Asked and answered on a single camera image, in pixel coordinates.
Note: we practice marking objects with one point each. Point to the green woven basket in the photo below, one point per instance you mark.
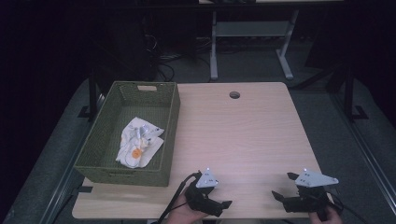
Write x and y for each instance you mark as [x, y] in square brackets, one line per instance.
[106, 149]

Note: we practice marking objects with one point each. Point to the black metal stand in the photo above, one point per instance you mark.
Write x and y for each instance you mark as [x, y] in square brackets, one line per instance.
[349, 93]
[92, 93]

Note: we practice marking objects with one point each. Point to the person's left hand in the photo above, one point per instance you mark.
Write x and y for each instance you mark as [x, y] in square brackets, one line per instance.
[183, 214]

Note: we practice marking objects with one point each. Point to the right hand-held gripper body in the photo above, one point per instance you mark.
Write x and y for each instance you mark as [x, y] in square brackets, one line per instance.
[311, 202]

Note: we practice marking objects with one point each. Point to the person's right hand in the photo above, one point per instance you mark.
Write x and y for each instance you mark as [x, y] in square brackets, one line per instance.
[330, 217]

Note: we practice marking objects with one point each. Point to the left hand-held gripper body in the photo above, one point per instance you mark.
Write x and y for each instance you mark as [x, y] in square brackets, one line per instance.
[202, 196]

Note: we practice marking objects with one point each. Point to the white metal desk frame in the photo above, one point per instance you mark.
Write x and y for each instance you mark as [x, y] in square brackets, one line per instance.
[249, 28]

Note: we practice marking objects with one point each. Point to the grey metal floor rail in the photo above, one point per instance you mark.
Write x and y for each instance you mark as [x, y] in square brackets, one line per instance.
[367, 155]
[59, 193]

